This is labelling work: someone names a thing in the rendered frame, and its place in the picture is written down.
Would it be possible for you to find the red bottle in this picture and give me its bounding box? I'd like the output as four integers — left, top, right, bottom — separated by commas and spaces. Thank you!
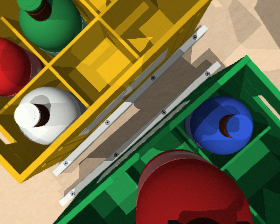
135, 149, 253, 224
0, 37, 44, 98

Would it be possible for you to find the yellow crate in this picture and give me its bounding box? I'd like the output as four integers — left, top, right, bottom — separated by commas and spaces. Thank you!
0, 0, 212, 184

